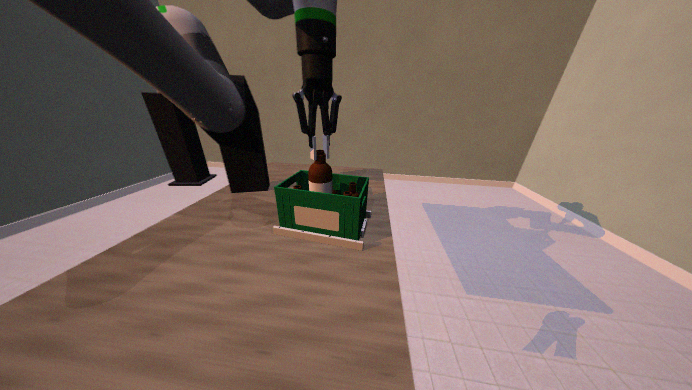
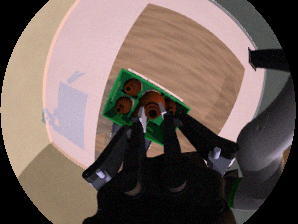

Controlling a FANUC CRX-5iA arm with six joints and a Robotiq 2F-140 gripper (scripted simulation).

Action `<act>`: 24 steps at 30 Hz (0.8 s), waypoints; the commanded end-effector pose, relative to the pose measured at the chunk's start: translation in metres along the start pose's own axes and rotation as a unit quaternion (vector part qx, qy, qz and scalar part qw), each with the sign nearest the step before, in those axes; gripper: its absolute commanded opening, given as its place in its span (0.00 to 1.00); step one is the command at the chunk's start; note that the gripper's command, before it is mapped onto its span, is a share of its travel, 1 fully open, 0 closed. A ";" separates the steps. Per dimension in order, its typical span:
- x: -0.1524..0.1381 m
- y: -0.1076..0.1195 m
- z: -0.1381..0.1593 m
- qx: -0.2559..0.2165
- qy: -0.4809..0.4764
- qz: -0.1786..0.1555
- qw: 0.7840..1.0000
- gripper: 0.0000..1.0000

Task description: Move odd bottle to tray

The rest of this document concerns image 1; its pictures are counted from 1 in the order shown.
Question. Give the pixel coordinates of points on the green plastic crate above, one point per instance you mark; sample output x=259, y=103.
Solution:
x=323, y=213

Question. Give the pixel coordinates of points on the brown glass bottle with cream label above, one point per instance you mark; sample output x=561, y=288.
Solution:
x=320, y=174

